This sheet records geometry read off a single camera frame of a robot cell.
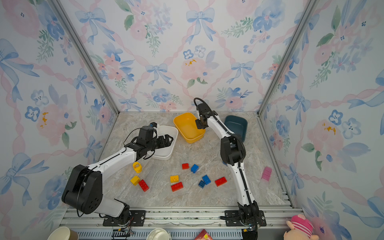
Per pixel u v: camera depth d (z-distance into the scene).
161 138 0.78
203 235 0.66
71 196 0.44
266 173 0.88
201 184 0.84
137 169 0.88
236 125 1.10
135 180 0.84
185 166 0.93
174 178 0.86
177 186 0.83
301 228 0.66
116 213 0.62
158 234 0.70
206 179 0.86
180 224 0.73
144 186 0.83
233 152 0.66
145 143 0.68
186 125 1.13
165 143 0.80
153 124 0.80
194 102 0.93
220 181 0.85
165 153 0.93
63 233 0.64
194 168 0.90
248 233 0.72
